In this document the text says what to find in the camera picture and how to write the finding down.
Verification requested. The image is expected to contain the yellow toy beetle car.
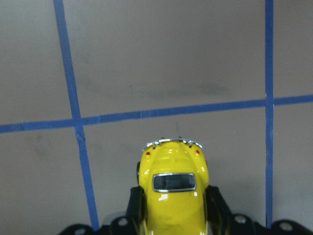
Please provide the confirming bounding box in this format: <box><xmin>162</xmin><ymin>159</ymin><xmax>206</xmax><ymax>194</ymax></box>
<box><xmin>136</xmin><ymin>138</ymin><xmax>209</xmax><ymax>235</ymax></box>

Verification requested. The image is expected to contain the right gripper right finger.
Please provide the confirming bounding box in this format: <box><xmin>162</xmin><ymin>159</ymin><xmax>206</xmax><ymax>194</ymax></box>
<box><xmin>206</xmin><ymin>186</ymin><xmax>313</xmax><ymax>235</ymax></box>

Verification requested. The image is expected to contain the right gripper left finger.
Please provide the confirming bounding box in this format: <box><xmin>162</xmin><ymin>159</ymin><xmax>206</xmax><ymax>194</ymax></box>
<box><xmin>60</xmin><ymin>186</ymin><xmax>145</xmax><ymax>235</ymax></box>

